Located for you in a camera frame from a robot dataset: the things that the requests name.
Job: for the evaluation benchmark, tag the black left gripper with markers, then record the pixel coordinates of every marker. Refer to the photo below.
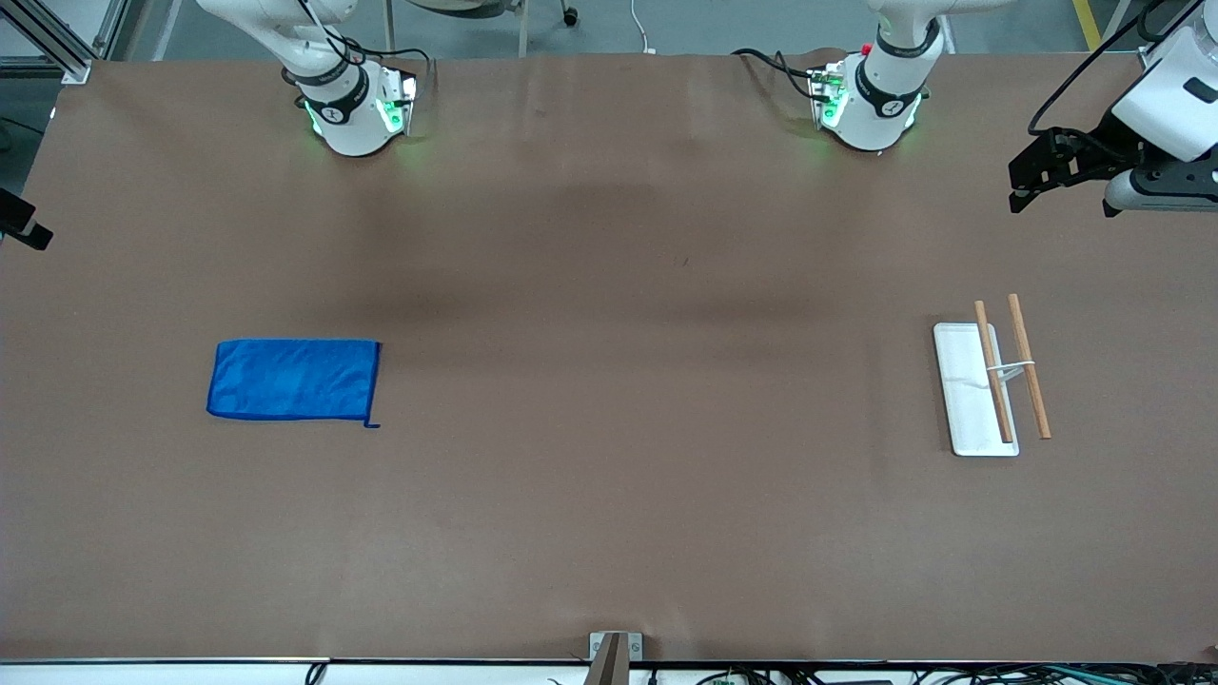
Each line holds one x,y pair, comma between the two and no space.
1104,146

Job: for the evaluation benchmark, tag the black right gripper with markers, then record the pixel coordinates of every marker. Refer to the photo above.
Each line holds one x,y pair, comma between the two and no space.
21,221

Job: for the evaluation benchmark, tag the blue microfibre towel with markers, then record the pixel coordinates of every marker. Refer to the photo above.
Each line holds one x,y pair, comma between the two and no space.
293,379

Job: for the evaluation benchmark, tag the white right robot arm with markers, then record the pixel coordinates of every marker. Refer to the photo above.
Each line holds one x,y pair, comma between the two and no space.
347,124

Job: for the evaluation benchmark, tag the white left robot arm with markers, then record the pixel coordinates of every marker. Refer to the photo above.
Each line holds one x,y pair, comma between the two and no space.
871,109

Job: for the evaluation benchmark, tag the wooden rack bar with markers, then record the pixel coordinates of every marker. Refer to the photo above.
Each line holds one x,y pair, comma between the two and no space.
993,381
1031,381

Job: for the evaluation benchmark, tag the chair base with caster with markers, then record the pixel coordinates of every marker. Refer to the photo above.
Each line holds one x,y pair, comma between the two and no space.
533,8

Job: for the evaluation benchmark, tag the aluminium corner bracket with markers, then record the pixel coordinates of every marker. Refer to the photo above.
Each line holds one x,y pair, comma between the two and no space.
1151,59

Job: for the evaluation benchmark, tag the aluminium profile frame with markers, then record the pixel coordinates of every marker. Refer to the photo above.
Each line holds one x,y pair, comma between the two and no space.
57,43

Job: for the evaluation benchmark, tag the white rack base plate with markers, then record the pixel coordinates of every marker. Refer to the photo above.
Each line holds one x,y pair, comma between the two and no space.
966,409

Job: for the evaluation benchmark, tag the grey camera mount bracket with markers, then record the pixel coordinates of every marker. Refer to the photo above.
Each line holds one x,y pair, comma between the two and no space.
598,645

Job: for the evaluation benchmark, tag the brown camera mount post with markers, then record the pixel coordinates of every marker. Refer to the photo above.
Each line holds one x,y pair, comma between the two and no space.
609,661

